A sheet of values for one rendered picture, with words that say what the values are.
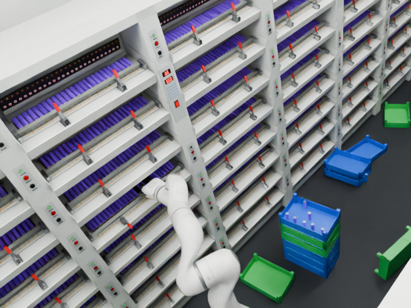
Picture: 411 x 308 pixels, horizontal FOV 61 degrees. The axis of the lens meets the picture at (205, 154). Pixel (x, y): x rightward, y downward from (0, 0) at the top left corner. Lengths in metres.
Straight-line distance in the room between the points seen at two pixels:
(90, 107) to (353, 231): 1.98
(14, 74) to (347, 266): 2.16
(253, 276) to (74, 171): 1.49
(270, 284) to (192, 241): 1.33
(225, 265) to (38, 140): 0.81
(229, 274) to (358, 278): 1.39
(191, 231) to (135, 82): 0.68
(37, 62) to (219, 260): 0.90
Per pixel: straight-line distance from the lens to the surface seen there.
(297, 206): 2.33
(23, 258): 1.63
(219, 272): 1.25
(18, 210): 1.51
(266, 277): 2.52
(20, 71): 1.32
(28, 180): 1.44
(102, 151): 1.55
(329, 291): 2.47
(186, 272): 1.23
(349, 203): 2.89
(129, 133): 1.58
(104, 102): 1.47
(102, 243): 1.76
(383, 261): 2.40
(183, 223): 1.24
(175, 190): 1.47
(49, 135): 1.42
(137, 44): 1.57
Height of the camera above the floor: 2.17
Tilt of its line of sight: 38 degrees down
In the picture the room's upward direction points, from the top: 17 degrees counter-clockwise
